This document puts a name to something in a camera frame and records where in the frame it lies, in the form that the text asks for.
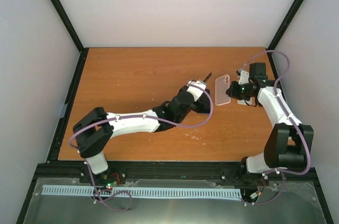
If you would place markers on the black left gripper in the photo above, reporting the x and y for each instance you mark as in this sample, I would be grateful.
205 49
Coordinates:
198 104

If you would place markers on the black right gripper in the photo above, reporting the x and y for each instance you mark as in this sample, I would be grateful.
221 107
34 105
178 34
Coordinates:
232 91

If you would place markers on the white phone case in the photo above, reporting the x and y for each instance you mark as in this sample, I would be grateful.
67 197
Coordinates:
245 102

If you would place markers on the pink phone case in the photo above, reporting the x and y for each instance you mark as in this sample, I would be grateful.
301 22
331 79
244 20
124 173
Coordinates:
222 84

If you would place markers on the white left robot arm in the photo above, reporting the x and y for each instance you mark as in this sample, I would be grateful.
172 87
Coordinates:
94 130

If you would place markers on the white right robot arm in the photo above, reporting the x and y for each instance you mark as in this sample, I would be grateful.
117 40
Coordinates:
289 144

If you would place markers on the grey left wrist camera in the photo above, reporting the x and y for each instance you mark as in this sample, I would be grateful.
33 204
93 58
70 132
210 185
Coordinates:
198 84

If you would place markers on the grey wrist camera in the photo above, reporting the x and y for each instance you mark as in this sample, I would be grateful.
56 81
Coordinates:
243 77
198 84

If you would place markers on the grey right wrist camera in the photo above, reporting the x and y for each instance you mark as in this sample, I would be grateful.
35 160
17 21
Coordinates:
243 77

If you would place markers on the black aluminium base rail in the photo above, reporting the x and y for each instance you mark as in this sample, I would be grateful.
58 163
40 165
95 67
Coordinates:
221 173

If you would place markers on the black frame post right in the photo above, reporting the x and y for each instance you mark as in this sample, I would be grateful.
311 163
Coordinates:
291 13

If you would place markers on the black frame post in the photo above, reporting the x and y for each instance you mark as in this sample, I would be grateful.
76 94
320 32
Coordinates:
68 25
291 13

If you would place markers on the light blue cable duct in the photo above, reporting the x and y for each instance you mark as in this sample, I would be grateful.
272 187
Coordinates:
144 192

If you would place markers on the black frame post left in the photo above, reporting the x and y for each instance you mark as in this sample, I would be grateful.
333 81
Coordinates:
68 25

